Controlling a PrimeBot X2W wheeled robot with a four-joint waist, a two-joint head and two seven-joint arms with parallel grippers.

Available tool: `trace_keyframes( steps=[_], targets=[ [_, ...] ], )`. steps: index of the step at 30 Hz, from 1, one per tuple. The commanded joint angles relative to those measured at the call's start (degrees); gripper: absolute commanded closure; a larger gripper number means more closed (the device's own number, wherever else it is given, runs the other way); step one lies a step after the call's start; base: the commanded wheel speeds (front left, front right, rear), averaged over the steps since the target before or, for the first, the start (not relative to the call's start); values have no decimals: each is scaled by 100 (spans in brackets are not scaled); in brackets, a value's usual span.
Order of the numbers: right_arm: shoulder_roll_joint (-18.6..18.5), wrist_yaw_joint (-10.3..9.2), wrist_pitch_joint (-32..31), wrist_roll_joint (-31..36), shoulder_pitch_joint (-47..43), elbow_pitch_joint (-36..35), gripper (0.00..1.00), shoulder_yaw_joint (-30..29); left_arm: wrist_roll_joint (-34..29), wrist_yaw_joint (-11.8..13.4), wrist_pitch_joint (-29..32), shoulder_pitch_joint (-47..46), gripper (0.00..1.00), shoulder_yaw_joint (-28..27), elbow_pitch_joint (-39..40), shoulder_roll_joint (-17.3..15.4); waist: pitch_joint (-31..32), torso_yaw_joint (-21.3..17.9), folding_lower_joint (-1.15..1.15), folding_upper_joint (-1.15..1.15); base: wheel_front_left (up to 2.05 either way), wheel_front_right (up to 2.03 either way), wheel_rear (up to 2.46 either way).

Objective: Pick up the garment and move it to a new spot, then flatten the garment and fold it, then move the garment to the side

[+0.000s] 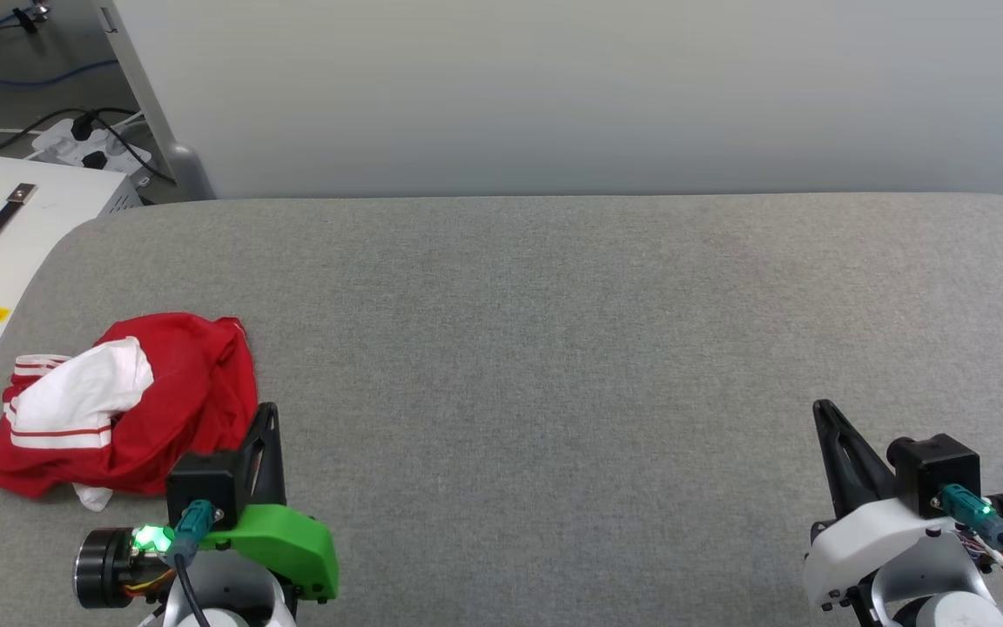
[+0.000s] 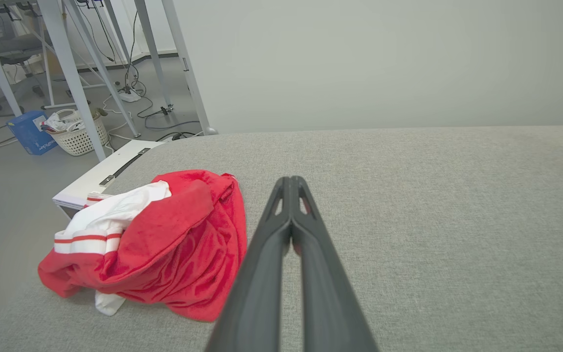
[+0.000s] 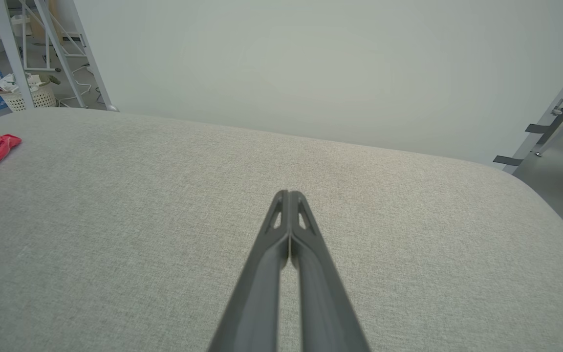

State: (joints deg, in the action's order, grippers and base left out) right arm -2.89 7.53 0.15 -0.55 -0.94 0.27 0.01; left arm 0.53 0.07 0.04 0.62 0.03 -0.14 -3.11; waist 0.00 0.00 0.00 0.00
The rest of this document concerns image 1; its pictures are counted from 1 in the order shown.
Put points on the white equipment box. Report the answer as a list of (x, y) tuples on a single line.
[(31, 235)]

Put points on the white partition panel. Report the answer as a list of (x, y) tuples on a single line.
[(554, 96)]

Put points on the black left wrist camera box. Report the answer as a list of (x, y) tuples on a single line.
[(205, 483)]

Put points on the black clamp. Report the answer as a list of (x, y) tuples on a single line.
[(31, 16)]

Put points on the red and white jersey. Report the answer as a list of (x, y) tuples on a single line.
[(179, 409)]

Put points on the white power strip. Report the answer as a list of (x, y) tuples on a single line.
[(66, 144)]

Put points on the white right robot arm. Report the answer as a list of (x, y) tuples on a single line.
[(945, 592)]

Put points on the grey partition foot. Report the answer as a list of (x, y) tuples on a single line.
[(186, 174)]

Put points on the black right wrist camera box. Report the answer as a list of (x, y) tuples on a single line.
[(937, 466)]

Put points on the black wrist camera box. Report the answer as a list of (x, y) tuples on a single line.
[(937, 466), (205, 483)]

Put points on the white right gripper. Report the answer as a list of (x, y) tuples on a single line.
[(885, 540)]

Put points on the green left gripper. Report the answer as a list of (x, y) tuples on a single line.
[(284, 544)]

